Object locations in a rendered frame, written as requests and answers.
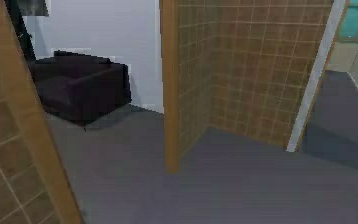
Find dark purple armchair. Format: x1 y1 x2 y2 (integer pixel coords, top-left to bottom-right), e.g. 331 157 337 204
29 50 133 127

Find teal window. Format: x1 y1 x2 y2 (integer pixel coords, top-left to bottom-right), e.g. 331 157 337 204
337 0 358 43

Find dark framed wall picture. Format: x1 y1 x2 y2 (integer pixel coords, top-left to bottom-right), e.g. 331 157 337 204
17 0 50 17

